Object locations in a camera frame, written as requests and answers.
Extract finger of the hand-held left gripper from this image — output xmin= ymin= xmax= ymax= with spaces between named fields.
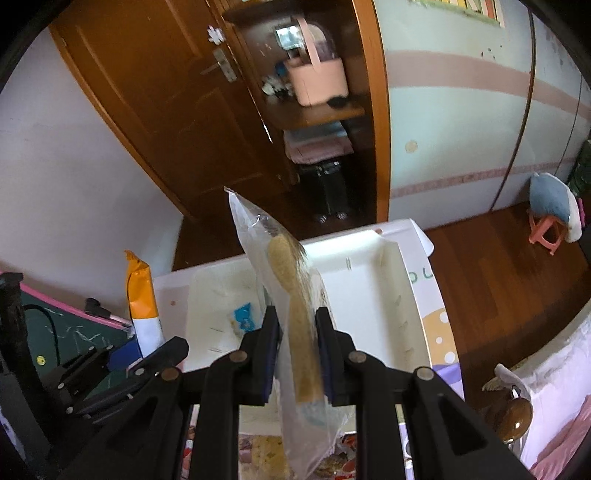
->
xmin=58 ymin=342 xmax=141 ymax=398
xmin=69 ymin=336 xmax=191 ymax=426

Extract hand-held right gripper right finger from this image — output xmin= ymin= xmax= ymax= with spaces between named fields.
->
xmin=315 ymin=307 xmax=536 ymax=480

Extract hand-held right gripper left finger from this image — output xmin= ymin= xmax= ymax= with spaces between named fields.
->
xmin=69 ymin=307 xmax=283 ymax=480

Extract orange and white snack packet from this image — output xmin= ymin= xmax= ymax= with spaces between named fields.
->
xmin=123 ymin=250 xmax=165 ymax=359

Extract clear packet with beige snack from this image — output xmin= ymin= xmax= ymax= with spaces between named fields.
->
xmin=224 ymin=186 xmax=357 ymax=480

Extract white plastic tray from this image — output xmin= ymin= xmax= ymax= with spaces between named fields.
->
xmin=152 ymin=218 xmax=435 ymax=376

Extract small blue packet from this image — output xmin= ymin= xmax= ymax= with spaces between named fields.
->
xmin=232 ymin=302 xmax=258 ymax=332

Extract black clamp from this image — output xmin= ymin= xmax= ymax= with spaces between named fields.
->
xmin=84 ymin=298 xmax=115 ymax=320

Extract red printed snack packet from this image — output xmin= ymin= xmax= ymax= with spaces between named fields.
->
xmin=314 ymin=431 xmax=359 ymax=480

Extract clear nut packet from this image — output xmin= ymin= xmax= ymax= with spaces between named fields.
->
xmin=238 ymin=434 xmax=288 ymax=480

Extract black bin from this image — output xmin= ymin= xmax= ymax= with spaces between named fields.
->
xmin=298 ymin=159 xmax=352 ymax=223

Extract brown round knob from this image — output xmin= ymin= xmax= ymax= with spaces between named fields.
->
xmin=481 ymin=363 xmax=535 ymax=445

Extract stack of folded towels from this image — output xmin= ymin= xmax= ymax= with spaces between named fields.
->
xmin=283 ymin=126 xmax=355 ymax=165

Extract wooden corner shelf unit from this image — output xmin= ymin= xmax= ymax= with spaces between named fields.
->
xmin=222 ymin=0 xmax=392 ymax=223

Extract pink and white bedding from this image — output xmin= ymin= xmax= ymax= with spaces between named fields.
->
xmin=521 ymin=311 xmax=591 ymax=480

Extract wooden door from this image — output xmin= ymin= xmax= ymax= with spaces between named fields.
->
xmin=48 ymin=0 xmax=298 ymax=223

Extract pink plastic stool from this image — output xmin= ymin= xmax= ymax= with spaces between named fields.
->
xmin=527 ymin=213 xmax=568 ymax=256

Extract pale blue wardrobe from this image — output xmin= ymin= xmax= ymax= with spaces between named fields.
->
xmin=372 ymin=0 xmax=591 ymax=223

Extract small toys on shelf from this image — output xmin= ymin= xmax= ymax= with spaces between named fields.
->
xmin=261 ymin=64 xmax=295 ymax=101

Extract pink plastic basket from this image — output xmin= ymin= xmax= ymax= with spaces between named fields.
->
xmin=283 ymin=16 xmax=350 ymax=108

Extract dark green box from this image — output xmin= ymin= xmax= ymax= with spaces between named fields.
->
xmin=567 ymin=138 xmax=591 ymax=200

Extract green chalkboard with pink frame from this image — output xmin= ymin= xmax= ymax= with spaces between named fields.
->
xmin=0 ymin=272 xmax=137 ymax=384

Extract black cable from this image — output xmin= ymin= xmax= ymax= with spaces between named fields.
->
xmin=25 ymin=302 xmax=63 ymax=367

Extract metal door handle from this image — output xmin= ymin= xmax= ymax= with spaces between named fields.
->
xmin=201 ymin=48 xmax=239 ymax=84

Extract wall poster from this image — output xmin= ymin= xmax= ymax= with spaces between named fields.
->
xmin=409 ymin=0 xmax=505 ymax=29

